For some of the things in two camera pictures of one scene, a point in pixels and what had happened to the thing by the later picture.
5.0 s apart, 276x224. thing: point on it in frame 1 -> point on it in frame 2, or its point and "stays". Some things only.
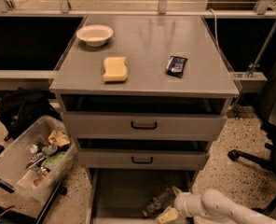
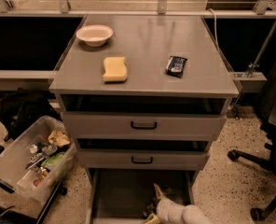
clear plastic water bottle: [164, 200] stays
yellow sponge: [115, 69] stays
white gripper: [182, 203] -> [168, 209]
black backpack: [20, 108] stays
